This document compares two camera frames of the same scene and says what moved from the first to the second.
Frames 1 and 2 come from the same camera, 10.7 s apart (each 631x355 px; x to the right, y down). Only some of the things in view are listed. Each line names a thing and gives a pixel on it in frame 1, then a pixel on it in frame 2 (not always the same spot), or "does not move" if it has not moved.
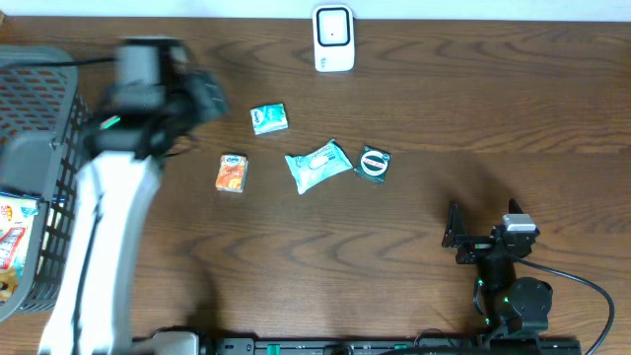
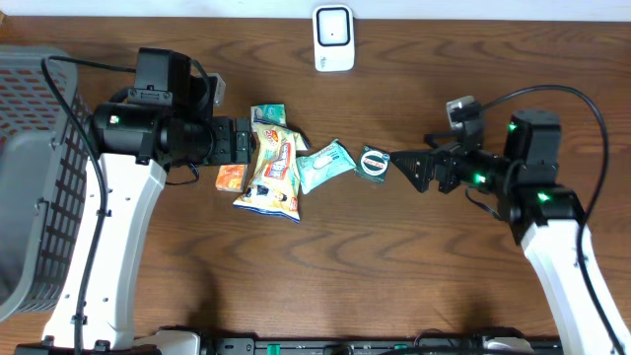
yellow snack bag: (18, 219) to (274, 183)
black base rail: (395, 346) does not move
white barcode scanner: (334, 49) does not move
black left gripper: (206, 99) to (239, 141)
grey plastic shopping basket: (43, 131) does not move
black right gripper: (454, 237) to (443, 150)
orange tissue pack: (232, 173) does not move
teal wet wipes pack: (310, 168) does not move
